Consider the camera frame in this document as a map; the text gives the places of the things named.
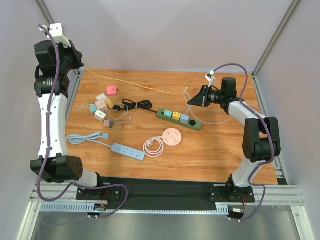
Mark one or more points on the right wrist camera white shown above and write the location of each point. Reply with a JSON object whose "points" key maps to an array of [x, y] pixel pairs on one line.
{"points": [[211, 78]]}

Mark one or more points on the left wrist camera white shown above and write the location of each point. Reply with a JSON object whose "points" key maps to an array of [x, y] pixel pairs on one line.
{"points": [[57, 32]]}

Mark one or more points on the blue charger plug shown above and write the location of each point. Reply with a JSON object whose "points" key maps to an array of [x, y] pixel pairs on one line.
{"points": [[184, 119]]}

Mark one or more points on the black base mat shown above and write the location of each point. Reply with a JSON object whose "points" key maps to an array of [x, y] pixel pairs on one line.
{"points": [[165, 194]]}

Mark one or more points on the pink round power strip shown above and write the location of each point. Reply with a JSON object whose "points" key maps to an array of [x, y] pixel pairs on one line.
{"points": [[155, 146]]}

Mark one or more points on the green power strip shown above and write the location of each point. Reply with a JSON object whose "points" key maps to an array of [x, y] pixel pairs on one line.
{"points": [[193, 124]]}

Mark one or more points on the light blue power strip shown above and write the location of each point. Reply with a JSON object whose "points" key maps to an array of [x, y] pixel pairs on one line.
{"points": [[76, 139]]}

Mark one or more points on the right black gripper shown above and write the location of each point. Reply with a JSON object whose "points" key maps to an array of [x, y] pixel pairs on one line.
{"points": [[205, 95]]}

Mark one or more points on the teal charger plug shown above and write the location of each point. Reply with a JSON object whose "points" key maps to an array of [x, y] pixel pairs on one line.
{"points": [[168, 114]]}

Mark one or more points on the grey slotted cable duct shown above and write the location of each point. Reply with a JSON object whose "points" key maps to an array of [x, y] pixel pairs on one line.
{"points": [[97, 208]]}

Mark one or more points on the yellow charger plug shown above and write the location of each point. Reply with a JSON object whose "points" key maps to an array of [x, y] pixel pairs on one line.
{"points": [[176, 116]]}

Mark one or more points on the orange charger plug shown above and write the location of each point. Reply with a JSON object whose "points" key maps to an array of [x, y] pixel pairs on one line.
{"points": [[109, 103]]}

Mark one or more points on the white charger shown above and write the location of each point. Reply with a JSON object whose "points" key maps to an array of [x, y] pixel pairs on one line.
{"points": [[100, 115]]}

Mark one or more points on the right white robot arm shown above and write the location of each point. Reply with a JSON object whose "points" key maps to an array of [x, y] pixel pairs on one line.
{"points": [[261, 136]]}

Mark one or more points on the brown pink charger plug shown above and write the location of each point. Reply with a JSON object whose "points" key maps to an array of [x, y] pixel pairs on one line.
{"points": [[108, 124]]}

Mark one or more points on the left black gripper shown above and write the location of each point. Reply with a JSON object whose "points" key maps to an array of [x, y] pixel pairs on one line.
{"points": [[75, 58]]}

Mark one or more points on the beige patterned cube charger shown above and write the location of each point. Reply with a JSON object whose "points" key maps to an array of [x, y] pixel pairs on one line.
{"points": [[101, 105]]}

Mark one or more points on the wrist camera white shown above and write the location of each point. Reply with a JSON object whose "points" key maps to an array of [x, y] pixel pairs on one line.
{"points": [[211, 78], [57, 32]]}

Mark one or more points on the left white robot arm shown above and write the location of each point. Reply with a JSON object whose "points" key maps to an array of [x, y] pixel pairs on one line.
{"points": [[54, 163]]}

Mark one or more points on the light blue small charger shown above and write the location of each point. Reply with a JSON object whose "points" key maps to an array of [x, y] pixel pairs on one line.
{"points": [[93, 109]]}

